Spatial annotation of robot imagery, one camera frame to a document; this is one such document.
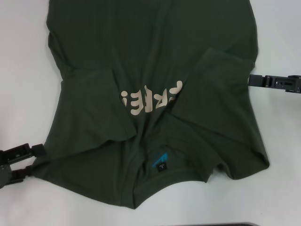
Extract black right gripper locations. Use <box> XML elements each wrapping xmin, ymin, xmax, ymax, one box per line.
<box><xmin>249</xmin><ymin>73</ymin><xmax>301</xmax><ymax>93</ymax></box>

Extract dark green printed t-shirt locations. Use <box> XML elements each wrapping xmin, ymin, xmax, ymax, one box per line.
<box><xmin>30</xmin><ymin>0</ymin><xmax>270</xmax><ymax>209</ymax></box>

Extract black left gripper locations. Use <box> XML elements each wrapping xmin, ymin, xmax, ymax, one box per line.
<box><xmin>0</xmin><ymin>144</ymin><xmax>47</xmax><ymax>189</ymax></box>

